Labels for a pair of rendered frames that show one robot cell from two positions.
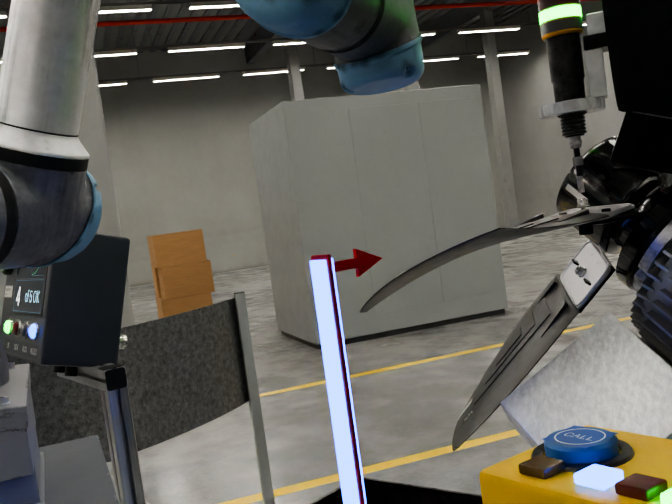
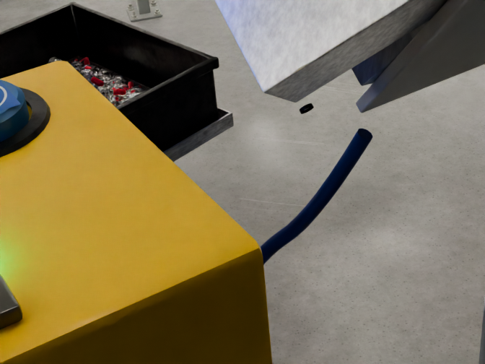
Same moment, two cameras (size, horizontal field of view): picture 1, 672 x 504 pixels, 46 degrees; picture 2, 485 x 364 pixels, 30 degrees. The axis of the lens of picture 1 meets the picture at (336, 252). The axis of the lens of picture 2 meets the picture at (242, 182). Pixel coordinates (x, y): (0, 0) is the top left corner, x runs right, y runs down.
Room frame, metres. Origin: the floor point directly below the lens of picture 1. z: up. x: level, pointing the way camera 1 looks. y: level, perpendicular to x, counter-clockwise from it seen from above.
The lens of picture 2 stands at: (0.15, -0.26, 1.24)
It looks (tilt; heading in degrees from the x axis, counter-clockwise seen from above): 34 degrees down; 7
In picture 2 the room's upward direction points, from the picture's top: 6 degrees counter-clockwise
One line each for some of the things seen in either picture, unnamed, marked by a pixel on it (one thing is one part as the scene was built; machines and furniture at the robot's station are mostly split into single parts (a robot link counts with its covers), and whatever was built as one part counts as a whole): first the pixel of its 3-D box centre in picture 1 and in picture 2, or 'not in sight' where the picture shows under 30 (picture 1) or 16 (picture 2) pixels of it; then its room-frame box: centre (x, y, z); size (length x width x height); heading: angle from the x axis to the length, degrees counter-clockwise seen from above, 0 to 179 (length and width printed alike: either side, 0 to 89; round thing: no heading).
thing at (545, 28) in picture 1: (561, 27); not in sight; (0.84, -0.27, 1.39); 0.04 x 0.04 x 0.01
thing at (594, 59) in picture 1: (576, 66); not in sight; (0.84, -0.28, 1.34); 0.09 x 0.07 x 0.10; 70
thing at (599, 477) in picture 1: (598, 476); not in sight; (0.39, -0.12, 1.08); 0.02 x 0.02 x 0.01; 35
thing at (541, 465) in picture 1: (541, 467); not in sight; (0.41, -0.09, 1.08); 0.02 x 0.02 x 0.01; 35
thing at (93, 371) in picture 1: (88, 371); not in sight; (1.15, 0.39, 1.04); 0.24 x 0.03 x 0.03; 35
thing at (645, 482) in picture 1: (641, 486); not in sight; (0.37, -0.13, 1.08); 0.02 x 0.02 x 0.01; 35
